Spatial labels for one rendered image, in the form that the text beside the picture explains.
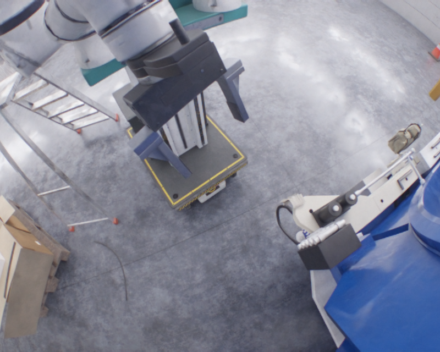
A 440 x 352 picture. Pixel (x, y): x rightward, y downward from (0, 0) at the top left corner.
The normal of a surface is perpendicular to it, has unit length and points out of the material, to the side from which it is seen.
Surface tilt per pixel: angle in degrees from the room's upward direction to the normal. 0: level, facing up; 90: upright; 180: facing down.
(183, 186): 0
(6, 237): 0
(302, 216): 0
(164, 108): 67
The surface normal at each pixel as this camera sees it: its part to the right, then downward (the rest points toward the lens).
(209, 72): 0.61, 0.45
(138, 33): 0.26, 0.69
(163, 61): -0.40, 0.82
